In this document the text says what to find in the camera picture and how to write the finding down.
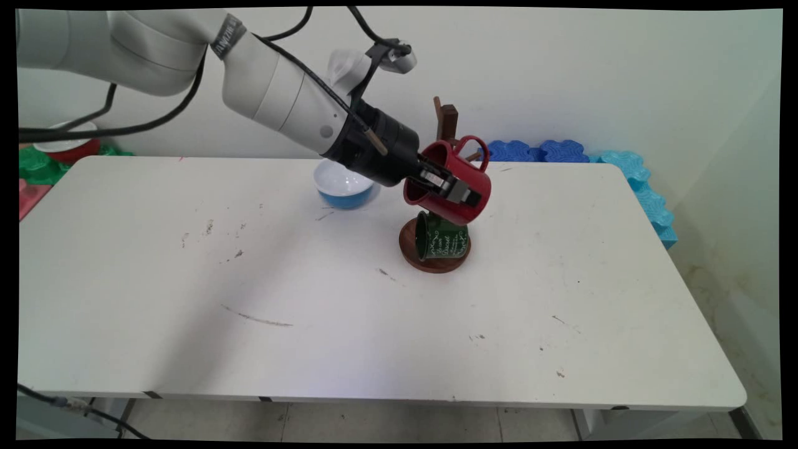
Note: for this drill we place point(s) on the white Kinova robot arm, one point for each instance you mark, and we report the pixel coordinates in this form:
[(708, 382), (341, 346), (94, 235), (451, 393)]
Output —
[(143, 50)]

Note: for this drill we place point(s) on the grey table leg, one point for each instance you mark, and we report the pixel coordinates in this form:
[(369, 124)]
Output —
[(124, 416), (592, 424)]

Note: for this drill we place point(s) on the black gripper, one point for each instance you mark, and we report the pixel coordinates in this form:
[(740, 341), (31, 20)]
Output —
[(380, 153)]

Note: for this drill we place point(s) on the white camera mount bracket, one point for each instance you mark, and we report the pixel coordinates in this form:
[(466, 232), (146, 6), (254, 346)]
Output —
[(346, 68)]

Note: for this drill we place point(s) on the red bowl white inside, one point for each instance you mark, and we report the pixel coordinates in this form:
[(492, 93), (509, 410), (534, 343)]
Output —
[(68, 149)]

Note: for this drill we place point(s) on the dark green printed mug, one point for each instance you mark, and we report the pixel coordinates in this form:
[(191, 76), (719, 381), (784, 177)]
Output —
[(442, 243)]

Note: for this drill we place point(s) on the wooden mug tree stand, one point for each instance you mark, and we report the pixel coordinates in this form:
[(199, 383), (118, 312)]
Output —
[(436, 265)]

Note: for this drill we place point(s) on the green foam puzzle mat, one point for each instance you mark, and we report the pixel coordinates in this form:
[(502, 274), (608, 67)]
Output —
[(37, 165)]

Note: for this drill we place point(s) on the red foam puzzle mat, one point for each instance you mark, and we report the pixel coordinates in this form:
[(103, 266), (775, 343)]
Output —
[(31, 196)]

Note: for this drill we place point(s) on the blue bowl white inside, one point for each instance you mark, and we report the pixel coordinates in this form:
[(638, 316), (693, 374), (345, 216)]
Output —
[(343, 184)]

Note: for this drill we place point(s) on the red enamel mug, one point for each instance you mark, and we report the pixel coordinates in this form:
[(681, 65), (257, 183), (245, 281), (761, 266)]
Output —
[(471, 178)]

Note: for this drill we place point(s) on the light blue foam mat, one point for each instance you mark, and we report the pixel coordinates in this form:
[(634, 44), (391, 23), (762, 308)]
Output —
[(648, 196)]

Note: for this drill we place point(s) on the dark blue foam mat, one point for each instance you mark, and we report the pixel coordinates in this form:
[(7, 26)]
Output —
[(564, 151), (511, 151)]

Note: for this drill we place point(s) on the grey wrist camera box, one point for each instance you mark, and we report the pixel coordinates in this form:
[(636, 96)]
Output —
[(399, 59)]

